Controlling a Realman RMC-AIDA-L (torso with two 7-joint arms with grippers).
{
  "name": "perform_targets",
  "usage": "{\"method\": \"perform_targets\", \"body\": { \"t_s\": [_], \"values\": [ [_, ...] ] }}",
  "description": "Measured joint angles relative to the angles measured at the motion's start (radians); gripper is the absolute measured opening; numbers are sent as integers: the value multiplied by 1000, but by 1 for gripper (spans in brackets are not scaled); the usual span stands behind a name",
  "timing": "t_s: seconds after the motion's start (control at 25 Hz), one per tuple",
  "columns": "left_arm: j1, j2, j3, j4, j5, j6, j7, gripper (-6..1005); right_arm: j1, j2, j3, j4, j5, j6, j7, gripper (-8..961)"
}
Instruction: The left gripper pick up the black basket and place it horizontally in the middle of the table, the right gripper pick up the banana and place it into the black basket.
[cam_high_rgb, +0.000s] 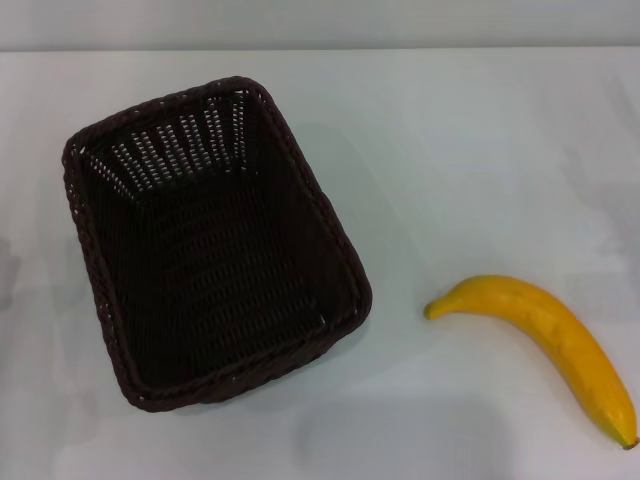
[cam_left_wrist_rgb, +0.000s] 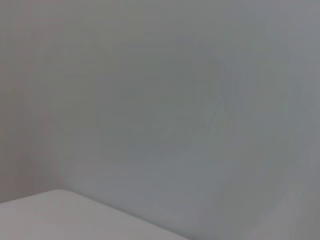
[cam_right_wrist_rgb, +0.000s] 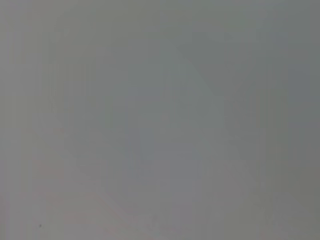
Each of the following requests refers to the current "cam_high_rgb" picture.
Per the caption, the yellow banana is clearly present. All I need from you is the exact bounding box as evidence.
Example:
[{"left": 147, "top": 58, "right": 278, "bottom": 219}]
[{"left": 424, "top": 274, "right": 640, "bottom": 451}]

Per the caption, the dark brown woven basket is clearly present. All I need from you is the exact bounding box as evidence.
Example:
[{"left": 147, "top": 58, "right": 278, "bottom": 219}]
[{"left": 61, "top": 75, "right": 374, "bottom": 415}]

